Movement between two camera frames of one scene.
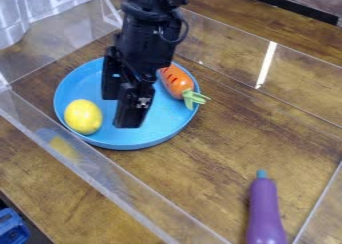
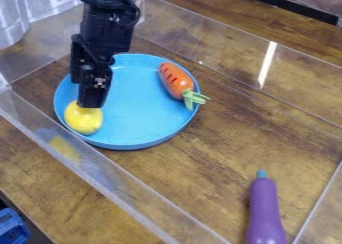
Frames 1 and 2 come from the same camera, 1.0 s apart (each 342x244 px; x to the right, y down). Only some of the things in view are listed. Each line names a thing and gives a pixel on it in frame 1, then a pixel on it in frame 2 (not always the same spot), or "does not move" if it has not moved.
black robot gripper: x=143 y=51 → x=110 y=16
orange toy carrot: x=177 y=85 does not move
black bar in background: x=293 y=7 does not move
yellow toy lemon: x=83 y=116 does not move
